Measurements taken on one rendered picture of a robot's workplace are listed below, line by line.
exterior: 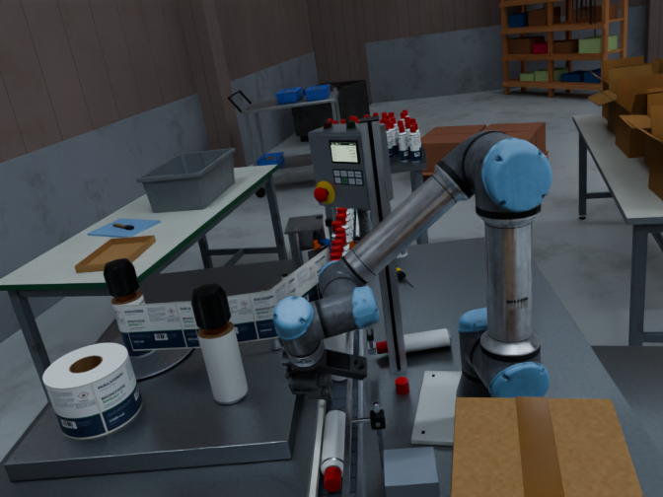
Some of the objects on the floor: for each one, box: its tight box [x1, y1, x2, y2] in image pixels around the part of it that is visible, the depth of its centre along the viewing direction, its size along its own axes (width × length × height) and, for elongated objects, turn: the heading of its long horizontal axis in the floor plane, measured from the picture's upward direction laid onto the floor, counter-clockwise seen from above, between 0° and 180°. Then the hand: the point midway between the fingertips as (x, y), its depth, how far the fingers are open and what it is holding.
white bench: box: [0, 165, 288, 401], centre depth 368 cm, size 190×75×80 cm, turn 5°
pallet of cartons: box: [420, 122, 549, 182], centre depth 606 cm, size 124×90×43 cm
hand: (331, 394), depth 138 cm, fingers closed
